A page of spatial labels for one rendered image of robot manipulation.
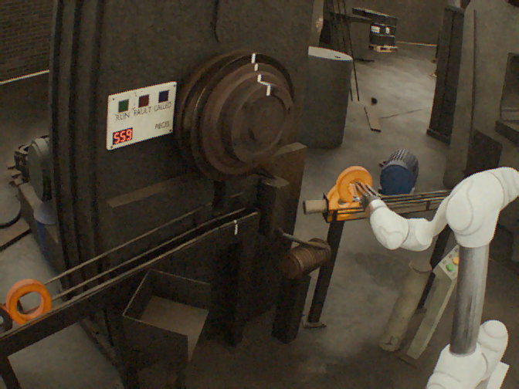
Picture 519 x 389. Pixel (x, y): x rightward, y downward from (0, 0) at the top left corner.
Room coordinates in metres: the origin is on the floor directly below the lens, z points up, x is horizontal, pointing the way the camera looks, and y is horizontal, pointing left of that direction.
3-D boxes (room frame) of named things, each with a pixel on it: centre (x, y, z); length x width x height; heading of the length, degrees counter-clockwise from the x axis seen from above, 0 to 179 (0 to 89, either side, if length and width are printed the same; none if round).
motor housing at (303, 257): (1.79, -0.23, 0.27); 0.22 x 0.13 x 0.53; 138
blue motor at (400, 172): (3.58, -1.12, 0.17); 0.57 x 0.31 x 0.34; 158
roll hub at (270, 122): (1.58, 0.02, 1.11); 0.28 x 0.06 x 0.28; 138
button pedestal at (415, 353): (1.65, -0.90, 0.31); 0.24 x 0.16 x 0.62; 138
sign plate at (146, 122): (1.46, 0.41, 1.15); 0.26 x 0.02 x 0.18; 138
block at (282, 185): (1.82, -0.05, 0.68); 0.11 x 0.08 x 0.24; 48
